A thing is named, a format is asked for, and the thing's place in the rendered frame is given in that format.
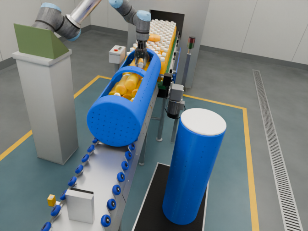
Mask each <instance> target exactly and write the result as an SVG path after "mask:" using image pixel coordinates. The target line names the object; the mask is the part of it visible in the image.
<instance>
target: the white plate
mask: <svg viewBox="0 0 308 231"><path fill-rule="evenodd" d="M181 121H182V123H183V125H184V126H185V127H186V128H187V129H189V130H191V131H192V132H195V133H197V134H201V135H206V136H214V135H218V134H221V133H222V132H224V131H225V129H226V122H225V121H224V119H223V118H222V117H221V116H220V115H218V114H216V113H214V112H212V111H210V110H206V109H201V108H193V109H188V110H186V111H184V112H183V113H182V115H181Z"/></svg>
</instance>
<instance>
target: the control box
mask: <svg viewBox="0 0 308 231"><path fill-rule="evenodd" d="M119 47H122V48H121V49H118V48H119ZM125 48H126V47H124V46H118V45H115V46H114V47H113V48H112V49H111V50H110V51H109V62H110V63H116V64H120V63H121V62H122V60H123V59H124V58H125V51H126V49H125ZM114 49H118V51H115V50H114Z"/></svg>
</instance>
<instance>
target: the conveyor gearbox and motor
mask: <svg viewBox="0 0 308 231"><path fill-rule="evenodd" d="M183 88H184V86H183V85H179V84H172V86H171V87H170V89H169V92H168V93H169V97H168V100H169V103H168V109H167V110H168V111H166V109H165V111H166V113H167V116H168V117H169V118H172V119H179V118H180V117H179V118H177V117H178V114H179V110H183V109H184V108H185V105H184V104H185V101H183V98H182V95H183ZM185 110H186V108H185ZM185 110H184V111H185Z"/></svg>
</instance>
